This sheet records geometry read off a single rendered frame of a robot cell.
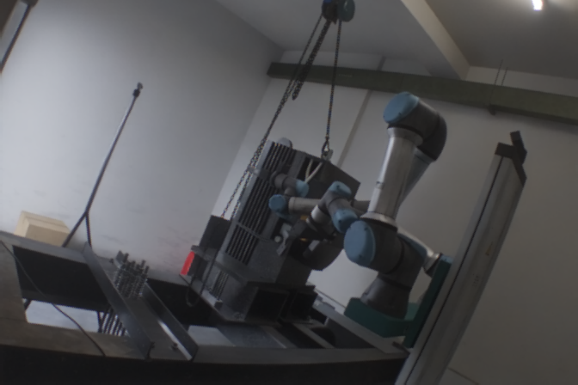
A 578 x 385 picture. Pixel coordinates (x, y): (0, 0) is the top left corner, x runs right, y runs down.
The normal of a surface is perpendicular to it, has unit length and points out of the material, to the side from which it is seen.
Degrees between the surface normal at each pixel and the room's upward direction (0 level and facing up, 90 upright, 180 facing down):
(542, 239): 90
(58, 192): 90
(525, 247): 90
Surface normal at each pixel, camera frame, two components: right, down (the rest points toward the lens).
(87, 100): 0.65, 0.24
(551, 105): -0.65, -0.32
